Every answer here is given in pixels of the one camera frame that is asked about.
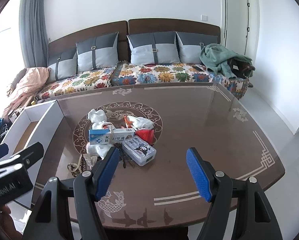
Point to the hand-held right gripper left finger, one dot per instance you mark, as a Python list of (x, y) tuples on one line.
[(107, 175)]

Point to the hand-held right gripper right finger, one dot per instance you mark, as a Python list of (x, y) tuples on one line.
[(198, 175)]

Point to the white cardboard box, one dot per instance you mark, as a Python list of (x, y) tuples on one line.
[(47, 135)]

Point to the blue white toothpaste box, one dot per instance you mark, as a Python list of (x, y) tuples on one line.
[(102, 136)]

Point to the clear plastic cartoon case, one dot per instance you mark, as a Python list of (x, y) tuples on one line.
[(139, 151)]

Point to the person's left hand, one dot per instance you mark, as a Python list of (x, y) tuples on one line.
[(10, 220)]

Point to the red foil packet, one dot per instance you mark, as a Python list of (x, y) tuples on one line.
[(145, 135)]

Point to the pink blanket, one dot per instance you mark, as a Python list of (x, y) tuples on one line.
[(29, 85)]

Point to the floral sofa throw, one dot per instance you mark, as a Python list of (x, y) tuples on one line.
[(77, 80), (164, 73)]

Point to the grey two-tone cushion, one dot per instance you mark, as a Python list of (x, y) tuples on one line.
[(97, 52), (152, 50), (62, 65), (192, 50)]

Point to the green blanket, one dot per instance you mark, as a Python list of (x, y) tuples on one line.
[(214, 55)]

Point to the grey curtain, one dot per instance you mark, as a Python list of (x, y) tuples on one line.
[(32, 30)]

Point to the brown wooden sofa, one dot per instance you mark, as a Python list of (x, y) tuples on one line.
[(139, 25)]

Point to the white door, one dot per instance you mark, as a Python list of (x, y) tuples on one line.
[(235, 25)]

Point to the white wall switch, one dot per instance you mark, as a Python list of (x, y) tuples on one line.
[(204, 17)]

